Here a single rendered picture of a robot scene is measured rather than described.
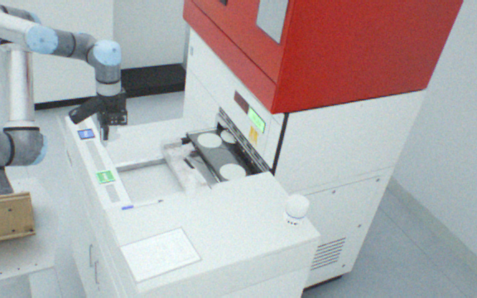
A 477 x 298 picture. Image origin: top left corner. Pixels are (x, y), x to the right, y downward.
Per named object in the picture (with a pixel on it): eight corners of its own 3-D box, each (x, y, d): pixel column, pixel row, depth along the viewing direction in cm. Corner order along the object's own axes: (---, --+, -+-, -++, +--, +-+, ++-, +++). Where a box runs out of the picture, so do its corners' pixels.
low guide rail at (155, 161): (220, 149, 220) (221, 143, 218) (222, 151, 218) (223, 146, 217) (105, 171, 197) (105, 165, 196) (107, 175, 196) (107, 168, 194)
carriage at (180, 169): (177, 146, 212) (177, 141, 210) (214, 203, 187) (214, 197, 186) (159, 150, 208) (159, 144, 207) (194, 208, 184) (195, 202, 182)
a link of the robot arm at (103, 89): (98, 86, 147) (91, 72, 153) (98, 99, 150) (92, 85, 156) (123, 83, 151) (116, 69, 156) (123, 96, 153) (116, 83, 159)
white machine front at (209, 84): (189, 93, 254) (196, 17, 230) (269, 198, 199) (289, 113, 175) (183, 93, 252) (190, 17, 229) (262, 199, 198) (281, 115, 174)
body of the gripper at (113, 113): (127, 127, 161) (127, 94, 154) (100, 132, 157) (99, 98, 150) (120, 114, 166) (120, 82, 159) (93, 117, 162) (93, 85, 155)
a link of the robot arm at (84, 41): (60, 24, 149) (82, 39, 144) (91, 31, 158) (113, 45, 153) (52, 49, 151) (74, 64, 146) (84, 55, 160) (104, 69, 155)
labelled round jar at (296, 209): (296, 212, 173) (301, 191, 168) (306, 226, 168) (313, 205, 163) (278, 217, 170) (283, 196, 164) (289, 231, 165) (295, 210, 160)
